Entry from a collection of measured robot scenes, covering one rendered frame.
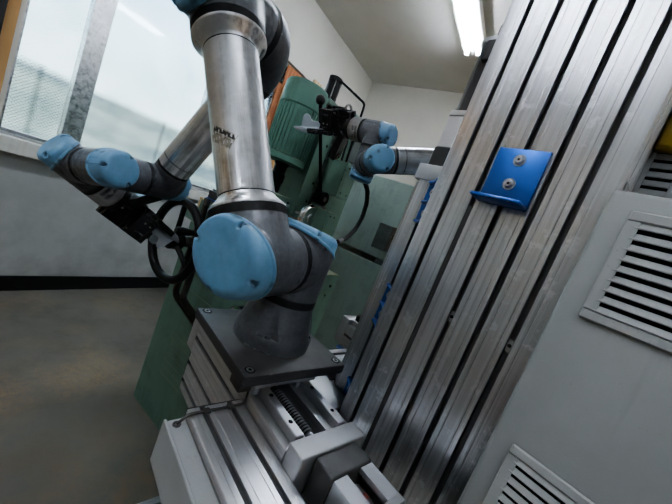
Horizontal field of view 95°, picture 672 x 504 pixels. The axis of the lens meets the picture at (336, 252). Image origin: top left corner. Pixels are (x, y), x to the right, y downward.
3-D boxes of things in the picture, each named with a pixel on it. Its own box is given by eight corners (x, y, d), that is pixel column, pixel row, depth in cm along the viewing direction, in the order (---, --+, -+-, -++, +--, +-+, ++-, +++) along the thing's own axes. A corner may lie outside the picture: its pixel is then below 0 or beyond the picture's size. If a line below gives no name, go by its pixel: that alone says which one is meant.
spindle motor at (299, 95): (252, 150, 123) (278, 72, 119) (281, 164, 138) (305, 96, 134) (282, 160, 114) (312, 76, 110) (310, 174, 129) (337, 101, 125)
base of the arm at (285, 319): (321, 355, 61) (340, 310, 60) (255, 361, 50) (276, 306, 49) (282, 317, 71) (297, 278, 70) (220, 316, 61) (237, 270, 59)
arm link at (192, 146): (292, 29, 67) (164, 181, 82) (261, -12, 57) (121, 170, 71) (321, 63, 64) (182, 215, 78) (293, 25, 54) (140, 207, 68)
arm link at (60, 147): (47, 158, 58) (24, 156, 61) (98, 197, 67) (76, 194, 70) (77, 130, 61) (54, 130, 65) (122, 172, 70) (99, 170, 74)
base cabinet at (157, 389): (130, 395, 138) (178, 248, 129) (233, 365, 187) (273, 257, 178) (184, 468, 115) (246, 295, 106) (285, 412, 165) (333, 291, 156)
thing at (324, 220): (303, 230, 136) (313, 205, 135) (312, 232, 142) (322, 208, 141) (319, 238, 131) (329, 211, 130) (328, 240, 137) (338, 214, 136)
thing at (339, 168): (321, 191, 136) (333, 158, 134) (332, 196, 143) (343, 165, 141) (336, 196, 131) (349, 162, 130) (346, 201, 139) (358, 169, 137)
